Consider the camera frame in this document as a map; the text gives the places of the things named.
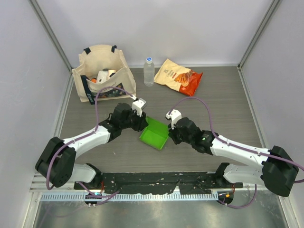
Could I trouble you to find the green paper box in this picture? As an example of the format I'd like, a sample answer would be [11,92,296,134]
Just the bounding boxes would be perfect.
[139,117,169,151]

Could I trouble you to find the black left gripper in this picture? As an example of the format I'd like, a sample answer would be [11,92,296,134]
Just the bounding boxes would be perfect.
[121,108,149,132]

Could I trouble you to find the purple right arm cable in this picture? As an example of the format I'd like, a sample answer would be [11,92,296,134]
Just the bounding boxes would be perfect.
[170,96,304,211]

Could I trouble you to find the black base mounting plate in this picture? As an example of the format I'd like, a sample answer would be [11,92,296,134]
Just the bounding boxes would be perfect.
[83,172,243,195]

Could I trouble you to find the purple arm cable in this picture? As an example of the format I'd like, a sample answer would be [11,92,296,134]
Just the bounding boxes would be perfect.
[45,86,138,218]
[170,96,304,211]

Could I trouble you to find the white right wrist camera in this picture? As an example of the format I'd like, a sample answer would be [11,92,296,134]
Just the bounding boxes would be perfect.
[165,109,182,124]

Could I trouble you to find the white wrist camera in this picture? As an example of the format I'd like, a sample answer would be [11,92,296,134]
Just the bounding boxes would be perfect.
[165,109,182,124]
[132,98,146,117]

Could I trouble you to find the white slotted cable duct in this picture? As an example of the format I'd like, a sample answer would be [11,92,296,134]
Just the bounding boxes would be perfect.
[40,191,219,203]

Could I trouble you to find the clear plastic water bottle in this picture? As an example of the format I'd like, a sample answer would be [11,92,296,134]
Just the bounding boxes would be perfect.
[143,57,155,86]

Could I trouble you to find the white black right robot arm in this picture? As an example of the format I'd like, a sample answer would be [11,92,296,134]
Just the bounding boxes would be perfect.
[167,116,299,197]

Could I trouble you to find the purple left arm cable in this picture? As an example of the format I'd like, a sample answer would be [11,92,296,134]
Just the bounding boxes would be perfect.
[45,86,138,218]

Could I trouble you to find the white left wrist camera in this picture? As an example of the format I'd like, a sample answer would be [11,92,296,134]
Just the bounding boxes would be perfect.
[132,98,146,117]

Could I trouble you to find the beige canvas tote bag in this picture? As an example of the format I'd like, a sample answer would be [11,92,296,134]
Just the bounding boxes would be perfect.
[72,45,136,105]

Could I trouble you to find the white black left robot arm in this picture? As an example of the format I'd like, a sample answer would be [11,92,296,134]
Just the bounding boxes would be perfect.
[35,99,148,190]

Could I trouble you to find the white box in bag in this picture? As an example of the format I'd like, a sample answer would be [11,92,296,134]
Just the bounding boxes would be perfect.
[97,70,109,84]

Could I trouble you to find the orange beige snack bag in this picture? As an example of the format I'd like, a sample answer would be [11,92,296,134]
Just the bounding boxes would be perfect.
[154,59,203,96]

